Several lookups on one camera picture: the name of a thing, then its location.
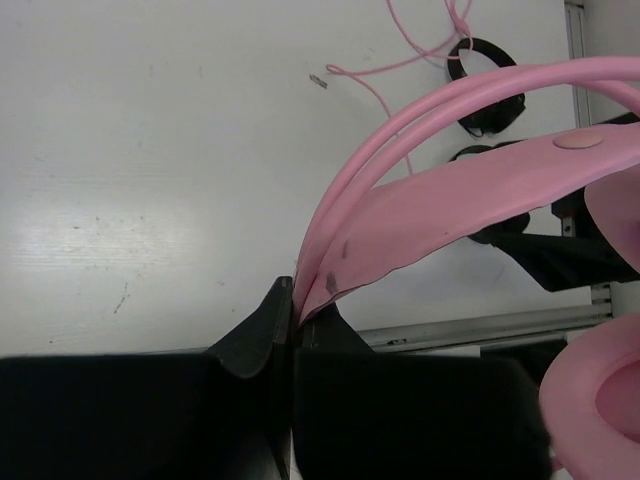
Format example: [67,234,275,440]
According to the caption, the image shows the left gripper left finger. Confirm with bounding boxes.
[207,276,293,479]

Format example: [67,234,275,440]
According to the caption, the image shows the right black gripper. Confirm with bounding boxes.
[490,112,639,292]

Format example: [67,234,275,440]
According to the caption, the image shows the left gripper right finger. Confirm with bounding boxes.
[293,307,550,479]

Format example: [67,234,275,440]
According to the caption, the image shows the pink headphones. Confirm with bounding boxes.
[293,56,639,479]

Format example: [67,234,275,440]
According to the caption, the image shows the pink headphone cable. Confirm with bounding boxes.
[325,0,474,176]

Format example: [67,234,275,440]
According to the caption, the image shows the upper black headphones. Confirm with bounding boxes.
[446,36,528,137]

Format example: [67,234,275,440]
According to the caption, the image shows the small screw on table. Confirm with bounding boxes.
[309,74,328,89]

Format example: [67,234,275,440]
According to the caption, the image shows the aluminium rail right side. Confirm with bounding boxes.
[564,0,614,311]

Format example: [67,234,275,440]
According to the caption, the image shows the aluminium rail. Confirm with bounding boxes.
[359,303,612,352]
[564,0,614,311]

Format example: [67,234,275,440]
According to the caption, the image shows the aluminium rail front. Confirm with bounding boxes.
[359,303,612,352]

